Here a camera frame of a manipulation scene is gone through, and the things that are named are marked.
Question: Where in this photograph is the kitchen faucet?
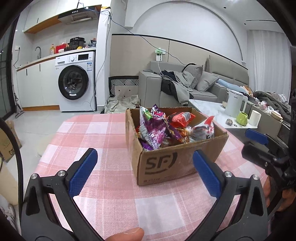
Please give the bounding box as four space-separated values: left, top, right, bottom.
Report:
35 46 42 59

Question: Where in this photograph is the grey sofa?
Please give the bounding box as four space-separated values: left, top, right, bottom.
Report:
138 55 249 108

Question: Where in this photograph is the small cardboard box on floor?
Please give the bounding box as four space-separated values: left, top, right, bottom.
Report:
0 120 22 162

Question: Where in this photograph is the range hood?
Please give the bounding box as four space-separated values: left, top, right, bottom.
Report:
58 5 101 25

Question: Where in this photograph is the person's left hand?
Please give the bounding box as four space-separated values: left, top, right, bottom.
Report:
106 227 144 241

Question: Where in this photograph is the wall power strip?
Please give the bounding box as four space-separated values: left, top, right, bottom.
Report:
155 48 166 62

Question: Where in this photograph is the yellow bottle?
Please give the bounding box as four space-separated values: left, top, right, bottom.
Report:
50 44 55 55

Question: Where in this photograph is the cardboard SF Express box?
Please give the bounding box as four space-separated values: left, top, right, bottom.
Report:
125 108 229 186

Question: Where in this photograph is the red snack bag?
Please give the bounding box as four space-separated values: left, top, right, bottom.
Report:
168 112 195 128

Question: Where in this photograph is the white marble coffee table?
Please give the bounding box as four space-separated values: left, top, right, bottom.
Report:
189 99 257 135

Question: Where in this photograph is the white cup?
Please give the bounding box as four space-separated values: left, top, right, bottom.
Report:
248 110 261 126

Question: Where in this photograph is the grey cushion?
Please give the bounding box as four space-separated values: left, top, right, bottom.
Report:
195 71 219 92

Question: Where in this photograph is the black glass door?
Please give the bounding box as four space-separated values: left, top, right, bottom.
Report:
0 25 15 120

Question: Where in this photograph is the green mug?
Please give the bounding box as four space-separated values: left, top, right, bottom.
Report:
236 112 248 126

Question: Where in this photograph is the white electric kettle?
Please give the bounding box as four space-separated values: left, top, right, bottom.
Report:
225 90 248 118

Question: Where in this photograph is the black pressure cooker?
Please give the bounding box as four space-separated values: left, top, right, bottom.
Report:
69 37 85 49

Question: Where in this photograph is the purple snack bag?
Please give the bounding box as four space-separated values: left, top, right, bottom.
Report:
137 104 185 151

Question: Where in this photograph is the person's right hand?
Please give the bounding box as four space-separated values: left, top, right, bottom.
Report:
263 176 295 211

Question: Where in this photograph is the white washing machine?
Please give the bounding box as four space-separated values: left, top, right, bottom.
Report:
55 51 96 112

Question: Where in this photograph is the pink checkered tablecloth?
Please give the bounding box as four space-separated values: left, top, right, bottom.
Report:
36 113 266 240

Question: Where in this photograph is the white noodle snack bag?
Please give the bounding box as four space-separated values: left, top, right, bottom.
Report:
188 116 215 142

